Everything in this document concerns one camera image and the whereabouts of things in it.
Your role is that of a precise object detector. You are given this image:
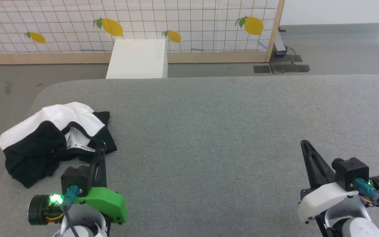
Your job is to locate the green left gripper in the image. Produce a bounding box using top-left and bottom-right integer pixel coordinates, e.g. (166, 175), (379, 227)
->
(28, 141), (128, 226)

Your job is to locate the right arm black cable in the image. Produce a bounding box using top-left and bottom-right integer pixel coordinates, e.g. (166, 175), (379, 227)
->
(354, 178), (379, 228)

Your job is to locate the large black floor plate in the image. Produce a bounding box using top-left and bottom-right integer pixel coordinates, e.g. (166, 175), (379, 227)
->
(268, 54), (311, 74)

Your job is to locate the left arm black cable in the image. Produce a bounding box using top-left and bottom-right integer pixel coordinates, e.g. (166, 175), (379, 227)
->
(60, 185), (80, 237)

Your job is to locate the white rectangular box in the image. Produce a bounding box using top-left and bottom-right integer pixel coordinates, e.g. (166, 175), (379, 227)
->
(106, 39), (169, 79)

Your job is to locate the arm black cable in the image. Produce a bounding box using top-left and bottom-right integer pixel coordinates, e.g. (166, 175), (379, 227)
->
(60, 185), (80, 237)
(354, 178), (379, 228)

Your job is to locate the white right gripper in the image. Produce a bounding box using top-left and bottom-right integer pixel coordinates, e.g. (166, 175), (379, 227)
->
(297, 140), (379, 224)

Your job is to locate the metal partition foot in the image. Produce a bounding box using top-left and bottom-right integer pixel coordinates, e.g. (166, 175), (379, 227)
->
(273, 28), (289, 57)

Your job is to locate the lemon print partition screen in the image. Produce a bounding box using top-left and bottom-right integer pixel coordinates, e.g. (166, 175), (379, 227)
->
(0, 0), (286, 65)

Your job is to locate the black and white t-shirt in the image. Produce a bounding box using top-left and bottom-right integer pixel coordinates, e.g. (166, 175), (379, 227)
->
(0, 101), (118, 189)

